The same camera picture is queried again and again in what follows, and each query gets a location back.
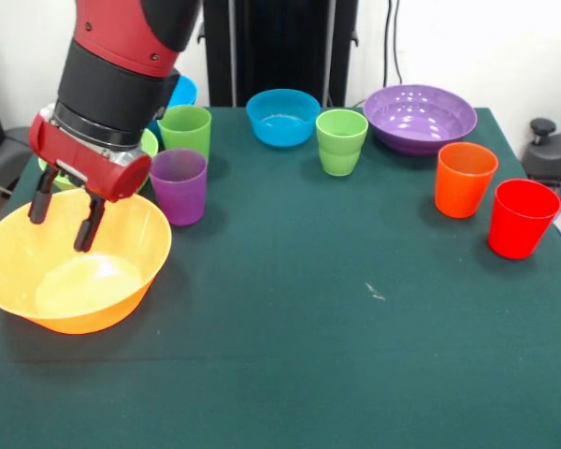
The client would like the grey base with knob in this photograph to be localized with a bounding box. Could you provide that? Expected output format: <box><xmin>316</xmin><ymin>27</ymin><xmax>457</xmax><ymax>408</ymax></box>
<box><xmin>523</xmin><ymin>118</ymin><xmax>561</xmax><ymax>186</ymax></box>

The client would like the small blue bowl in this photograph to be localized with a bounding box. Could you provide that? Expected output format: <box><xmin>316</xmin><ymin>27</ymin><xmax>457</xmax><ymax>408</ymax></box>
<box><xmin>245</xmin><ymin>88</ymin><xmax>322</xmax><ymax>149</ymax></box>

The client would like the purple bowl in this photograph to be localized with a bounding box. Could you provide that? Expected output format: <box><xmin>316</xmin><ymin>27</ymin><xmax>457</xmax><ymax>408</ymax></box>
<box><xmin>363</xmin><ymin>84</ymin><xmax>479</xmax><ymax>157</ymax></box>

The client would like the green bowl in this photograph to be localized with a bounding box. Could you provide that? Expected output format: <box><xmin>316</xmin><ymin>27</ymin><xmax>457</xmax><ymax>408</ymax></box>
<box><xmin>36</xmin><ymin>128</ymin><xmax>160</xmax><ymax>194</ymax></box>

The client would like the orange bowl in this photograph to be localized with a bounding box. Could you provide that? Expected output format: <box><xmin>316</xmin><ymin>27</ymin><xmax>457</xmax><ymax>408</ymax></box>
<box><xmin>0</xmin><ymin>187</ymin><xmax>173</xmax><ymax>336</ymax></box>

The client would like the red cup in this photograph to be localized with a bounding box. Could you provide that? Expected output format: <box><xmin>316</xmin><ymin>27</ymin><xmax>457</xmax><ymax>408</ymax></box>
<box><xmin>488</xmin><ymin>178</ymin><xmax>561</xmax><ymax>261</ymax></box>

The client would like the dark green table cloth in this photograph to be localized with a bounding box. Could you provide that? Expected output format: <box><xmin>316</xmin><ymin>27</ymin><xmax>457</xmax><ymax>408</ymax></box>
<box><xmin>0</xmin><ymin>105</ymin><xmax>561</xmax><ymax>449</ymax></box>

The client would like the purple cup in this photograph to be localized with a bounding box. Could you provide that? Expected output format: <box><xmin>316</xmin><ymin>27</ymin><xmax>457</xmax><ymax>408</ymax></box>
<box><xmin>148</xmin><ymin>148</ymin><xmax>209</xmax><ymax>227</ymax></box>

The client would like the large blue bowl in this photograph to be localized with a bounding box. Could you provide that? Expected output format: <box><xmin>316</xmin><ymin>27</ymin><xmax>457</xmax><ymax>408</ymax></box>
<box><xmin>147</xmin><ymin>74</ymin><xmax>199</xmax><ymax>137</ymax></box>

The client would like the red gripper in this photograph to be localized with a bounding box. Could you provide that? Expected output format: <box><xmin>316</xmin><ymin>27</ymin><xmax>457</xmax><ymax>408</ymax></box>
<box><xmin>26</xmin><ymin>111</ymin><xmax>153</xmax><ymax>253</ymax></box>

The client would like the orange cup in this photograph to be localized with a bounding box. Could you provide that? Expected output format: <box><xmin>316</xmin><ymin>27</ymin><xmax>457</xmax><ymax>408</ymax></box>
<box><xmin>434</xmin><ymin>142</ymin><xmax>499</xmax><ymax>220</ymax></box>

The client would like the stepped green cup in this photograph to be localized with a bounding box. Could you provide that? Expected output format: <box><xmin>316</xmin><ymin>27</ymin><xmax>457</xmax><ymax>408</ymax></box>
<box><xmin>315</xmin><ymin>109</ymin><xmax>369</xmax><ymax>178</ymax></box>

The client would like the plain green cup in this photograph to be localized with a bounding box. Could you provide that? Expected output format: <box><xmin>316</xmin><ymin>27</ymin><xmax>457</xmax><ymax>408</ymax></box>
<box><xmin>156</xmin><ymin>104</ymin><xmax>213</xmax><ymax>163</ymax></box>

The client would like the black hanging wall cable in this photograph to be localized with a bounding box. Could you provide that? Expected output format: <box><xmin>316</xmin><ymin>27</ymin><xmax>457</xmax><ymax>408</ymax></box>
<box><xmin>383</xmin><ymin>0</ymin><xmax>406</xmax><ymax>91</ymax></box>

